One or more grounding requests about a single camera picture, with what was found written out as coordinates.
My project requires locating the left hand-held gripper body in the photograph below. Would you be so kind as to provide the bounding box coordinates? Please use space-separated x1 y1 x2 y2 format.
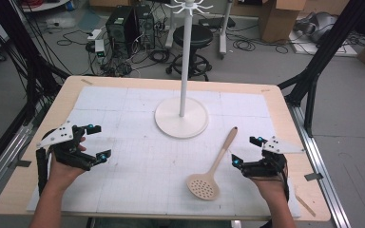
36 120 93 172

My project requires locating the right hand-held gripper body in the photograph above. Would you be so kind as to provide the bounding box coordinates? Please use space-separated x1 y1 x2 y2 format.
240 136 305 179

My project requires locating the person's left hand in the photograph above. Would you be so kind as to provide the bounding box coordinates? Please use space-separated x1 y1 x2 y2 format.
48 136 87 192

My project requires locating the person's right hand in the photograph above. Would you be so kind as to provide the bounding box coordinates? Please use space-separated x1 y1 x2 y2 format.
250 175 287 204

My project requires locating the beige slotted spoon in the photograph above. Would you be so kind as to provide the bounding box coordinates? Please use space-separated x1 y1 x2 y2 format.
185 126 239 201

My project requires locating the black tape strip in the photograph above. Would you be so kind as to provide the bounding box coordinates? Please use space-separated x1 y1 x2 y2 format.
13 159 32 169
303 172 325 182

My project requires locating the white grid mat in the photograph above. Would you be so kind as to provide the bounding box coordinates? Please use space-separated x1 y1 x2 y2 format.
26 85 302 219

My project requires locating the thin wooden stick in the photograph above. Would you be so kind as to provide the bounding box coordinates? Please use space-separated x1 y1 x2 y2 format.
294 193 317 219

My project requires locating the white hook stand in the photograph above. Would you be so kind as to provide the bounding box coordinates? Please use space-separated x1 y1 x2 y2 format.
154 0 215 140

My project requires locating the light wooden table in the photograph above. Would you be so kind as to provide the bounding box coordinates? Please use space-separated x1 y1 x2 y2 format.
0 75 333 222

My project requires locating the small white device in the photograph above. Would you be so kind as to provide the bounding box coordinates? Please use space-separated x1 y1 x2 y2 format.
93 39 106 59

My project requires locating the white power strip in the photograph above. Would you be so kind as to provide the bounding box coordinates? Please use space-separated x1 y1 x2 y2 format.
86 28 104 43

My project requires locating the black computer tower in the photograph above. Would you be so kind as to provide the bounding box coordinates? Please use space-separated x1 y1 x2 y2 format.
105 5 138 59
134 4 157 50

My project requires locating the white stand leg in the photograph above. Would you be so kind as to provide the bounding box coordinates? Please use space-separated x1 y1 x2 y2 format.
164 9 178 49
218 0 235 60

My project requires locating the black round stool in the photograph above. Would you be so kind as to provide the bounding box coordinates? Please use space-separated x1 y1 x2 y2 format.
164 24 215 83

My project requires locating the large cardboard box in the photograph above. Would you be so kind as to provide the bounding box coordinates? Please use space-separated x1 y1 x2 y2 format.
258 0 307 44

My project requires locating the flat black device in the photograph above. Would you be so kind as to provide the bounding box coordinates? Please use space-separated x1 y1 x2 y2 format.
198 15 237 29

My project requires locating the grey headset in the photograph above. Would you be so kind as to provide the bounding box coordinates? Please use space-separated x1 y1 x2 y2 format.
294 11 339 45

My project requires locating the aluminium rail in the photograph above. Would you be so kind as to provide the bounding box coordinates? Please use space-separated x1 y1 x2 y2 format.
286 104 352 228
0 122 35 208

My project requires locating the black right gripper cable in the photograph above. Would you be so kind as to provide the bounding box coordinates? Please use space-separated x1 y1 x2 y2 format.
278 155 291 203

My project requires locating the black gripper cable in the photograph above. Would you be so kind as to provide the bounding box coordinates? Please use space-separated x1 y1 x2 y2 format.
278 155 291 203
35 146 50 198

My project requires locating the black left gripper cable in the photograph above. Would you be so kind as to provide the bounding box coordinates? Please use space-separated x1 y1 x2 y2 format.
35 146 50 198

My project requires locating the black metal frame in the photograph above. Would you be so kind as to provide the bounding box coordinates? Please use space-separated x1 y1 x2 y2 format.
278 0 365 138
0 0 71 181

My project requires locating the black floor cable coil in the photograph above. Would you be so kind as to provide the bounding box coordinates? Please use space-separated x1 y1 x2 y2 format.
232 30 290 55

